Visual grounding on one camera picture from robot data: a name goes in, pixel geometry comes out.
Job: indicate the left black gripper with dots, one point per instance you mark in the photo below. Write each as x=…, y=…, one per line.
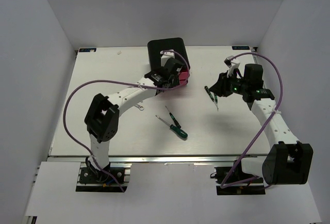
x=176, y=81

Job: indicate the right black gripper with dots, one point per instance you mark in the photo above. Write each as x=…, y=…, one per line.
x=220, y=88

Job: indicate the pink drawer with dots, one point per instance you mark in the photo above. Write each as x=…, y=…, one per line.
x=173, y=82

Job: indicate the small black green screwdriver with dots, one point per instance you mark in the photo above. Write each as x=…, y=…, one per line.
x=177, y=124

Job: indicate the small precision screwdriver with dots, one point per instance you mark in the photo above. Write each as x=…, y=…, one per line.
x=216, y=101
x=209, y=93

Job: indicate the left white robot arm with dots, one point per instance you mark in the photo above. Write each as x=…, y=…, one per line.
x=102, y=118

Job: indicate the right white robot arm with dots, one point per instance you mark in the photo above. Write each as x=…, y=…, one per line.
x=288, y=161

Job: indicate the black drawer cabinet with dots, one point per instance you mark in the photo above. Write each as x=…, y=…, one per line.
x=154, y=47

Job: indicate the silver wrench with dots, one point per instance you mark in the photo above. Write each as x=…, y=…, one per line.
x=139, y=107

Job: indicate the right blue label sticker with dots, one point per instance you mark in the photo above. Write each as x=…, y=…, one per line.
x=241, y=48

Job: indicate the blue label sticker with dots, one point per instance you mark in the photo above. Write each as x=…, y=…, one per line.
x=241, y=48
x=87, y=50

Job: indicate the left blue label sticker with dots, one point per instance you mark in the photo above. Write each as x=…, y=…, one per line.
x=87, y=50

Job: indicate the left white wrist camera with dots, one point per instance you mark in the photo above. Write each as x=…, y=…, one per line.
x=165, y=56

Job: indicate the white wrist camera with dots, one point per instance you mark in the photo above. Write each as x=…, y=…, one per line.
x=232, y=64
x=165, y=56

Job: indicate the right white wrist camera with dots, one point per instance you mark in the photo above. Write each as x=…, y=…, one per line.
x=232, y=64

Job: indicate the large green handle screwdriver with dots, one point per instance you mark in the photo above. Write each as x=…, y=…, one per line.
x=178, y=131

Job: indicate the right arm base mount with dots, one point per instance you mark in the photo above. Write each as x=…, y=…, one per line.
x=244, y=184

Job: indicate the aluminium table rail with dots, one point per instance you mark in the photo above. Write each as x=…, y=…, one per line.
x=151, y=159

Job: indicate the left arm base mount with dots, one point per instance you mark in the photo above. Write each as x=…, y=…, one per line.
x=89, y=182

